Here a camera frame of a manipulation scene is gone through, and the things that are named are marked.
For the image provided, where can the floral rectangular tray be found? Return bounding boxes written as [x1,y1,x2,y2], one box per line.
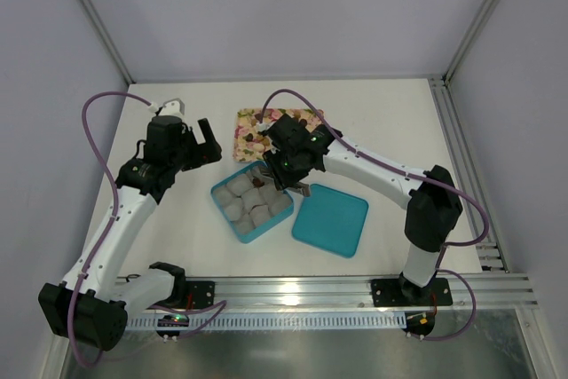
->
[233,108,321,163]

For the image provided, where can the teal box lid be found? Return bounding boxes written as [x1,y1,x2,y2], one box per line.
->
[291,184,369,258]

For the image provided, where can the teal chocolate box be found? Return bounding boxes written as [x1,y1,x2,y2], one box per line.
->
[210,162,294,244]

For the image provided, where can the metal tongs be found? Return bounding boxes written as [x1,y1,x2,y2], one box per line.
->
[259,169,312,197]

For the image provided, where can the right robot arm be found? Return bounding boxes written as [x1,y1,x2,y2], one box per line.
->
[258,114,463,305]

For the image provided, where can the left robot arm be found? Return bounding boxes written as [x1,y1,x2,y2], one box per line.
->
[38,115,222,351]

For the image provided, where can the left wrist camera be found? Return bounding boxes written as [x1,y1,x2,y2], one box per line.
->
[156,98,185,120]

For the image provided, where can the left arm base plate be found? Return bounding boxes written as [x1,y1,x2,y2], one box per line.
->
[184,280,216,311]

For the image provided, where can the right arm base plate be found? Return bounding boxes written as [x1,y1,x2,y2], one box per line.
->
[370,275,454,308]

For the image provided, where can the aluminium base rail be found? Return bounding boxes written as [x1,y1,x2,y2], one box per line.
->
[127,273,538,336]

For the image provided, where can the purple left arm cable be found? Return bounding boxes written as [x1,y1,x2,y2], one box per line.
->
[66,91,228,370]

